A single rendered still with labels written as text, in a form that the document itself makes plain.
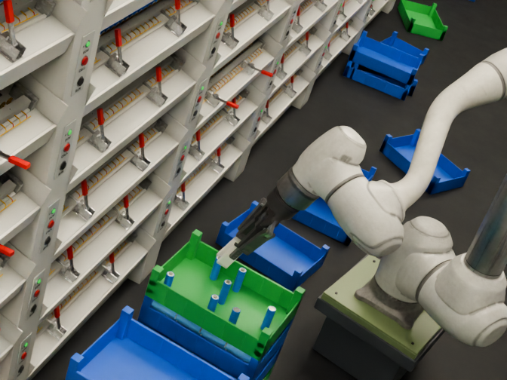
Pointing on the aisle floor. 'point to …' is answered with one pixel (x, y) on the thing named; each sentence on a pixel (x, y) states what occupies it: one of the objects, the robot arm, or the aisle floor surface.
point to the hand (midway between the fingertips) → (230, 252)
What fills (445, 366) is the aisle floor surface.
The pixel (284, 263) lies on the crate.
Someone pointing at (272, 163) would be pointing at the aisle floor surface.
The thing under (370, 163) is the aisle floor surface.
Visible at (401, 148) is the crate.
